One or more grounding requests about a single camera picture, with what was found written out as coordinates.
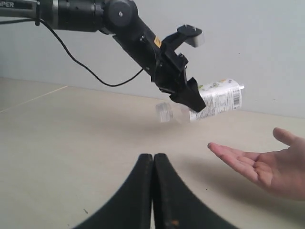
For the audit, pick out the square white green label bottle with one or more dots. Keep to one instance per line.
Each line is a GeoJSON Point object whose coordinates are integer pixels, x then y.
{"type": "Point", "coordinates": [221, 96]}

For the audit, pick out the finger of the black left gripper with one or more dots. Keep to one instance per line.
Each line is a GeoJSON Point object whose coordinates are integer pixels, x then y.
{"type": "Point", "coordinates": [187, 93]}

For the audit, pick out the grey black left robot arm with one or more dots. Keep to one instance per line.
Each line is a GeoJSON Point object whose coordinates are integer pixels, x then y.
{"type": "Point", "coordinates": [121, 20]}

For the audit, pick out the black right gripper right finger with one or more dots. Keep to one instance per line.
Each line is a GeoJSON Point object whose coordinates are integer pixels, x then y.
{"type": "Point", "coordinates": [175, 206]}

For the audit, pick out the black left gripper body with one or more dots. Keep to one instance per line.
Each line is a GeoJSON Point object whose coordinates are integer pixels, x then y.
{"type": "Point", "coordinates": [166, 68]}

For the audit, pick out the person's open hand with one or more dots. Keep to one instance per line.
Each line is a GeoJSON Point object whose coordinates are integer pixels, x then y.
{"type": "Point", "coordinates": [280, 173]}

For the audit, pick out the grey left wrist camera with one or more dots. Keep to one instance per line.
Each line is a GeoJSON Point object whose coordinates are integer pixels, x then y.
{"type": "Point", "coordinates": [186, 33]}

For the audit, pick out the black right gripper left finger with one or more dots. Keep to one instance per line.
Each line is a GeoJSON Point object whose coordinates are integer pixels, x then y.
{"type": "Point", "coordinates": [130, 206]}

